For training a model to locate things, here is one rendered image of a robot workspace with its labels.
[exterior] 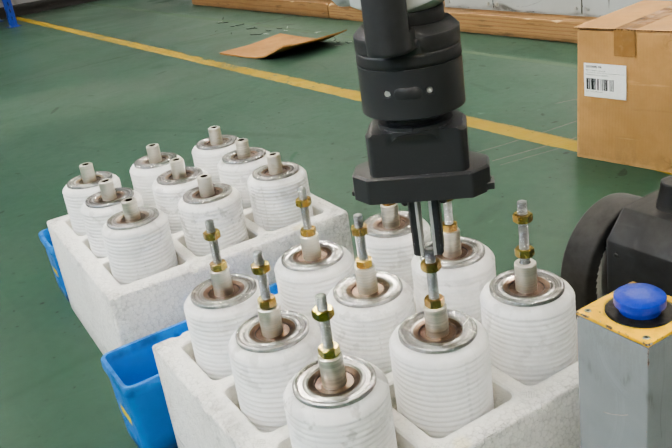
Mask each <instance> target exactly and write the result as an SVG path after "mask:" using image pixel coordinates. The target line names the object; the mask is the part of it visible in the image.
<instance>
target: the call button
mask: <svg viewBox="0 0 672 448"><path fill-rule="evenodd" d="M613 303H614V306H615V307H616V308H617V309H618V310H619V312H620V313H621V314H622V315H623V316H625V317H627V318H630V319H634V320H650V319H654V318H656V317H658V316H659V315H660V314H661V312H662V311H663V310H664V309H665V308H666V307H667V295H666V293H665V292H664V291H663V290H662V289H660V288H658V287H656V286H654V285H651V284H646V283H630V284H625V285H623V286H621V287H619V288H617V289H616V290H615V291H614V293H613Z"/></svg>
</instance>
